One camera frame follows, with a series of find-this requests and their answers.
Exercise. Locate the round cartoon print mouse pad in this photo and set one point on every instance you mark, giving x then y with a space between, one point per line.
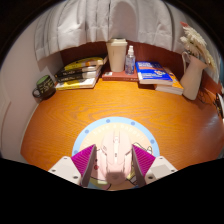
100 128

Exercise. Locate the white flower bouquet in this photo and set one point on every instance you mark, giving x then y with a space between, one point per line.
196 41

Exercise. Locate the cream tumbler with lid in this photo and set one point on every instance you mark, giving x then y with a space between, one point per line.
116 55

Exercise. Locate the dark green mug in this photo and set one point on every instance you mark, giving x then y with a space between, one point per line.
46 87

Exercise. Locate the dark red book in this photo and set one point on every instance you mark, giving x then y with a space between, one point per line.
120 76

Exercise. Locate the white pleated curtain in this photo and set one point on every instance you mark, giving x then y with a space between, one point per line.
100 23

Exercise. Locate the yellow-edged white book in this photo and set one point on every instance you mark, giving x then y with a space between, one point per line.
76 84

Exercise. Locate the clear sanitizer bottle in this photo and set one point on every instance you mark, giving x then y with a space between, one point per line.
130 63

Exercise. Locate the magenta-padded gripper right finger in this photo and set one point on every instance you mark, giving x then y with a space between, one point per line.
160 168

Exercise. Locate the pink white computer mouse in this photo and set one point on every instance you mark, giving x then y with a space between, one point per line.
114 156

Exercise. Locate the orange cover book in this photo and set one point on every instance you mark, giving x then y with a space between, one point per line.
171 88

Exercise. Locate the white pitcher vase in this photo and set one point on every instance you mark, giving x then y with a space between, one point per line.
192 78

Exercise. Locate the blue cover book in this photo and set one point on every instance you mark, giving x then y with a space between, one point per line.
153 71

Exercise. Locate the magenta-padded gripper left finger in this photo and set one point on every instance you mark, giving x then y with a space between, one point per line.
65 168

